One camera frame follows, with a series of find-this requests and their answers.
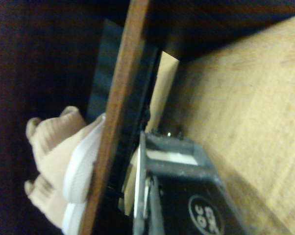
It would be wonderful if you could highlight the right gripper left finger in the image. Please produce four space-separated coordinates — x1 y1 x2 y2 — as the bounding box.
133 146 144 219

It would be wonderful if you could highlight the brown shoe rack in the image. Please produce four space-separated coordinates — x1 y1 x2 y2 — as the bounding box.
0 0 295 235

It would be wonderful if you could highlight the beige shoe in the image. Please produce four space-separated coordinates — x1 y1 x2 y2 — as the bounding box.
25 105 107 204
24 174 90 235

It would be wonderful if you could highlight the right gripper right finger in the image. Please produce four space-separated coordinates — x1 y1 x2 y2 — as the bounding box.
133 129 248 235

